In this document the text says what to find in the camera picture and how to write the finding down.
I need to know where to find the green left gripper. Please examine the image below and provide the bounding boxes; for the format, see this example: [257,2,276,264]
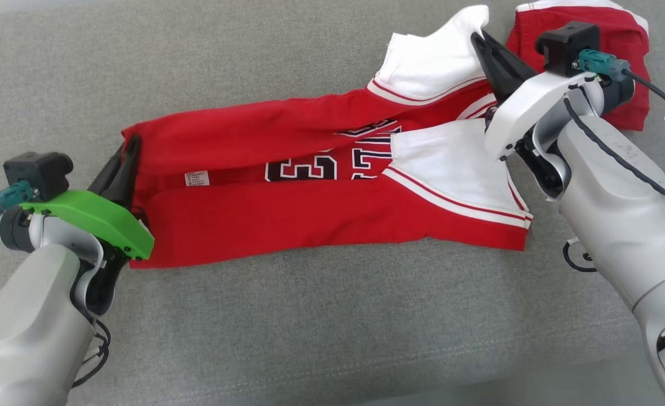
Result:
[21,135,155,261]

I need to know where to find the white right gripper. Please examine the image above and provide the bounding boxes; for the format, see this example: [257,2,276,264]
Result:
[471,31,604,162]

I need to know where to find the red basketball shorts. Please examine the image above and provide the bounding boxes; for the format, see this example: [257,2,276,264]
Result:
[506,0,651,131]

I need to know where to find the red white basketball jersey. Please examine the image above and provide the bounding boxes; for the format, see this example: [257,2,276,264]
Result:
[121,5,534,270]

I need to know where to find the grey fabric sofa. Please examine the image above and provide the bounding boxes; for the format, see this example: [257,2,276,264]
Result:
[0,0,665,406]

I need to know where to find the teal cable connector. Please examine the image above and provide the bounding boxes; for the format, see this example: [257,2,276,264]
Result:
[577,49,631,78]
[0,180,34,219]

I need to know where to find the black right camera cable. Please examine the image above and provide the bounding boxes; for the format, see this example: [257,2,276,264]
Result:
[623,70,665,119]

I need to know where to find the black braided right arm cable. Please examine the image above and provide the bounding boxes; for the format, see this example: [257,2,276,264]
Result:
[564,97,665,220]

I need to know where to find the thin black left arm cable loop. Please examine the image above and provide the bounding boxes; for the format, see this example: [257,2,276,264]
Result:
[72,317,112,390]

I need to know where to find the thin black arm cable loop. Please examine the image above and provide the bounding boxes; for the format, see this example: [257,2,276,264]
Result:
[562,239,598,273]
[72,317,112,390]

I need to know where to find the thin black right arm cable loop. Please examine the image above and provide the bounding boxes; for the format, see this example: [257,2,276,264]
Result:
[562,239,598,273]

